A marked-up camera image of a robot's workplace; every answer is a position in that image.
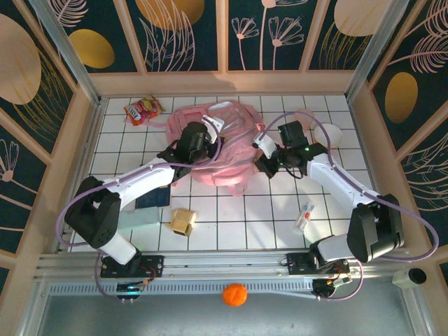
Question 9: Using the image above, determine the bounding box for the pink backpack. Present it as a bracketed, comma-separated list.
[146, 99, 267, 197]

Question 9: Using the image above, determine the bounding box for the clear plastic supplies packet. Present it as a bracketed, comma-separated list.
[293, 202, 315, 234]

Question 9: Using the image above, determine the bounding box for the pink translucent cup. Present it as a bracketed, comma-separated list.
[293, 107, 316, 134]

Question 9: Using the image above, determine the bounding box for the white orange bowl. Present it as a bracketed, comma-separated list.
[313, 122, 343, 150]

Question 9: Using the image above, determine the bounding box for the colourful snack bag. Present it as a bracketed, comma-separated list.
[122, 94, 166, 127]

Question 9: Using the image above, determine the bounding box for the orange ball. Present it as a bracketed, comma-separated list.
[222, 282, 249, 308]

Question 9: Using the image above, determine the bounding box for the small electronics board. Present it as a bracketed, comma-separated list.
[312, 276, 353, 300]
[115, 279, 155, 302]

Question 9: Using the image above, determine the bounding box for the grey box with black knob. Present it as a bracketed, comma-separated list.
[391, 267, 428, 290]

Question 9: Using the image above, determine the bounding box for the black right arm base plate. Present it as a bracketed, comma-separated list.
[286, 252, 351, 276]

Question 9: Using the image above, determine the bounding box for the aluminium mounting rail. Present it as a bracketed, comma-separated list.
[34, 248, 410, 279]

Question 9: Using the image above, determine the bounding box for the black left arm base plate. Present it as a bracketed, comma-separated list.
[100, 254, 165, 279]

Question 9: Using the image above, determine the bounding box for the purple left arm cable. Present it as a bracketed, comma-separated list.
[57, 134, 225, 302]

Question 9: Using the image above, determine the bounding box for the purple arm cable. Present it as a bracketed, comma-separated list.
[258, 111, 440, 302]
[57, 134, 225, 302]

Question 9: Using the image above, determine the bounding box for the aluminium frame post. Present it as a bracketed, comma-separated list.
[29, 0, 102, 106]
[344, 0, 410, 101]

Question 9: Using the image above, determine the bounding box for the slotted grey cable duct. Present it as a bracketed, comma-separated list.
[47, 278, 316, 298]

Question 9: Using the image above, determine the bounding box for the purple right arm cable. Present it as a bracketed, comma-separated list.
[258, 111, 440, 302]

